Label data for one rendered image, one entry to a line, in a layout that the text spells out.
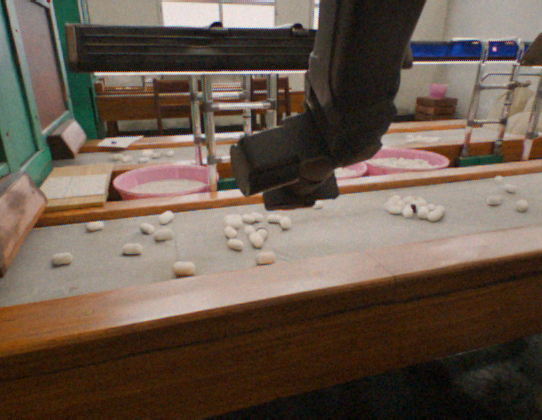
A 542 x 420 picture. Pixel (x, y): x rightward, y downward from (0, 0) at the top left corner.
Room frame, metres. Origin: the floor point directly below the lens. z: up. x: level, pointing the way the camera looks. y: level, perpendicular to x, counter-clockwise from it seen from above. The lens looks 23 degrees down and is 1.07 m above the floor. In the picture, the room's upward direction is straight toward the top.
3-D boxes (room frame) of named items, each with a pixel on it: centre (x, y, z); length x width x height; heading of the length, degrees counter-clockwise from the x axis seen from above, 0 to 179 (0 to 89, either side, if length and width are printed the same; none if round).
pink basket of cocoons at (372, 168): (1.21, -0.42, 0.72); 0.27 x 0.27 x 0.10
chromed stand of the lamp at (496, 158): (1.53, -0.76, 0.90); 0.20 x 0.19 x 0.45; 107
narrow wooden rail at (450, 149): (1.33, -0.26, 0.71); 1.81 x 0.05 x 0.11; 107
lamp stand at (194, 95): (1.23, 0.16, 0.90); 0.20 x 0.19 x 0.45; 107
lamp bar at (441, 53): (1.60, -0.73, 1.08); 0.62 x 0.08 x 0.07; 107
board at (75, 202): (0.93, 0.48, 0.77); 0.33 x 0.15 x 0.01; 17
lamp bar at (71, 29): (0.78, 0.02, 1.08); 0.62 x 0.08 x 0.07; 107
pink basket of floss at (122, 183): (0.99, 0.27, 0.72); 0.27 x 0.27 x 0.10
